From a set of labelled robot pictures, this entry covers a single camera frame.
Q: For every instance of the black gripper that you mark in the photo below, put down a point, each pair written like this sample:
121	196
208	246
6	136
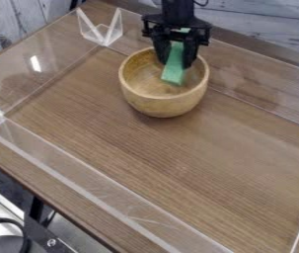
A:
192	33

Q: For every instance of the green rectangular block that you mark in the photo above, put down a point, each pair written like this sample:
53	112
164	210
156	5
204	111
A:
172	70

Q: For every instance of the brown wooden bowl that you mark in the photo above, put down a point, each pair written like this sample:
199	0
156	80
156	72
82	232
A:
152	96

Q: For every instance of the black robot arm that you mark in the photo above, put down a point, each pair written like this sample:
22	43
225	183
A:
177	10

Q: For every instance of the clear acrylic front barrier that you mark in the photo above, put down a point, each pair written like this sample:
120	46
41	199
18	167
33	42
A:
123	220

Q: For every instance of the black table leg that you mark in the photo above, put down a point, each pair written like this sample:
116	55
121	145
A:
36	209

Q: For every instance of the clear acrylic corner bracket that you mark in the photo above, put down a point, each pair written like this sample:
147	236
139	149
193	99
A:
101	34

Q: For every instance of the black metal base plate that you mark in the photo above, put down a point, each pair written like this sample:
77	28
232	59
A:
32	243

